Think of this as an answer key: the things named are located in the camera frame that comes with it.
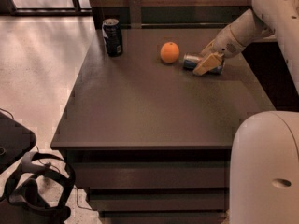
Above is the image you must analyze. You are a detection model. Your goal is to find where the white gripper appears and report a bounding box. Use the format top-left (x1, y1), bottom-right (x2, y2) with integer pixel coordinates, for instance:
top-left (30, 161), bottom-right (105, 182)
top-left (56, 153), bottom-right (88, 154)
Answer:
top-left (192, 25), bottom-right (245, 76)

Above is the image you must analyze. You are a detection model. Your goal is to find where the redbull can blue silver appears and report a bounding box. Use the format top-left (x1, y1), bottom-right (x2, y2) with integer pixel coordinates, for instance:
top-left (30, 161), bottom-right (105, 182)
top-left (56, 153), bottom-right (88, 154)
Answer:
top-left (182, 53), bottom-right (226, 76)

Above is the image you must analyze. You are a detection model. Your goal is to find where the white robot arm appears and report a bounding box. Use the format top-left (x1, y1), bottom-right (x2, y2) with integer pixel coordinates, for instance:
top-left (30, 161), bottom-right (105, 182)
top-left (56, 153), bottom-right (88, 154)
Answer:
top-left (193, 0), bottom-right (299, 224)

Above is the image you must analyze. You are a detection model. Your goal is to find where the dark soda can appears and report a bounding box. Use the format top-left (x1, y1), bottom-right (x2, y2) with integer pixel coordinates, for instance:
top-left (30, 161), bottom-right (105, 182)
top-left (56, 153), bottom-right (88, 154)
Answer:
top-left (102, 19), bottom-right (122, 57)

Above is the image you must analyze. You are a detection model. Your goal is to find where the orange fruit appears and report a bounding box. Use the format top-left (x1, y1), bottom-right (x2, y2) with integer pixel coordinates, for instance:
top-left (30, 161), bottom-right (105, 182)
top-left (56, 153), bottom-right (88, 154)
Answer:
top-left (160, 42), bottom-right (179, 63)

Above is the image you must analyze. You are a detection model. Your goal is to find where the dark grey drawer cabinet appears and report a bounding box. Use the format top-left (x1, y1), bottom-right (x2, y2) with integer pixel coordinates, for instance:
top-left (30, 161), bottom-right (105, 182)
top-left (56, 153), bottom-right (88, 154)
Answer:
top-left (51, 29), bottom-right (272, 224)

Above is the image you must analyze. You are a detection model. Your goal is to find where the black chair seat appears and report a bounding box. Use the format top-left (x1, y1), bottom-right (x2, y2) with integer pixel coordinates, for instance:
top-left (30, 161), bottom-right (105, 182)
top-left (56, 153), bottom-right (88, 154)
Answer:
top-left (0, 113), bottom-right (36, 174)

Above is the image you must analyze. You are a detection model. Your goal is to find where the black VR headset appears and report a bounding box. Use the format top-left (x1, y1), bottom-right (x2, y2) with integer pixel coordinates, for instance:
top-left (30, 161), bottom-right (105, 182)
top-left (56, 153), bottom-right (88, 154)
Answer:
top-left (1, 152), bottom-right (76, 224)

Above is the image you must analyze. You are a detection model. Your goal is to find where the grey metal bracket left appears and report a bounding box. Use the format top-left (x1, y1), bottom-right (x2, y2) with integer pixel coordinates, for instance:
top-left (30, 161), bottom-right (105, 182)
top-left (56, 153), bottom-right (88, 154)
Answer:
top-left (128, 0), bottom-right (142, 29)

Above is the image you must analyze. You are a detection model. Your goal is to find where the thin headset cable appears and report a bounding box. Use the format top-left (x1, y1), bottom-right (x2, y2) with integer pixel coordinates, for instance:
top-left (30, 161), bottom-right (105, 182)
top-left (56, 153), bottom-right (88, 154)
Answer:
top-left (33, 144), bottom-right (93, 211)

